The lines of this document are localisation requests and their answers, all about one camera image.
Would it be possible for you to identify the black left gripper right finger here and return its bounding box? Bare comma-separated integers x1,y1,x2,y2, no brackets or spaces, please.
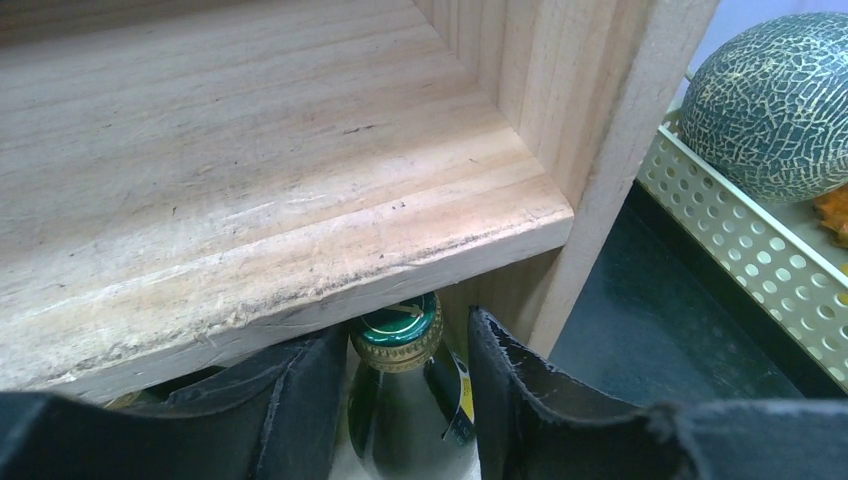
468,305,847,479

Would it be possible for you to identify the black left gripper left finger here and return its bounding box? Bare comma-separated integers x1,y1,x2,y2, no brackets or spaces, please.
1,325,347,479

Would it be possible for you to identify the green netted toy melon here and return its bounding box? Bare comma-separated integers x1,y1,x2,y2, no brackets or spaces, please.
679,12,847,203

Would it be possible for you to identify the green perrier glass bottle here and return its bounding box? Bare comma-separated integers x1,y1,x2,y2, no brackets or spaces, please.
102,390,164,410

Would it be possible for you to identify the black plastic tray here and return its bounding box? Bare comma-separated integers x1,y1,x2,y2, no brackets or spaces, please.
550,185,845,405

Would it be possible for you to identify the wooden shelf unit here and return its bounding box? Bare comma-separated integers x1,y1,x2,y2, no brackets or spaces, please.
1,1,717,400

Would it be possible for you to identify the green plastic basket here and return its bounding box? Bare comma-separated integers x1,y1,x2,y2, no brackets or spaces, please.
637,103,847,389

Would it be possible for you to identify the orange toy pineapple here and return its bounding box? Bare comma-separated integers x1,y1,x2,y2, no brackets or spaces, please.
813,185,847,248

